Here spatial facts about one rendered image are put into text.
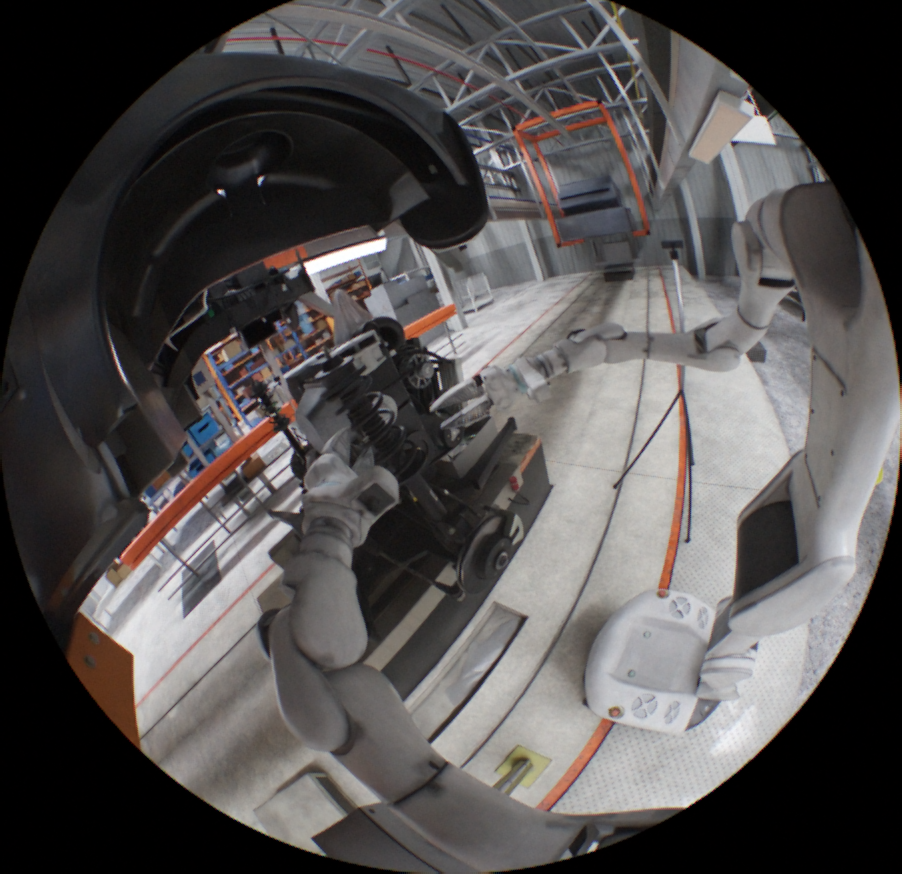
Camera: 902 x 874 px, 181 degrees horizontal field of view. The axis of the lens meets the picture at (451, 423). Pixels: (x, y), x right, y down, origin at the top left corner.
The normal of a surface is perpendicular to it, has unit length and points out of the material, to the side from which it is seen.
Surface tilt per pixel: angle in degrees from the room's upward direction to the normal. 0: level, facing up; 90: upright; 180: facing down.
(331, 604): 69
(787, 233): 90
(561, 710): 0
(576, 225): 90
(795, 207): 90
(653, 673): 0
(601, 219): 90
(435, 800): 23
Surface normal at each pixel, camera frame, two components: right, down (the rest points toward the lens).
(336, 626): 0.78, -0.62
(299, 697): -0.28, -0.67
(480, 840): -0.04, -0.83
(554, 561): -0.34, -0.81
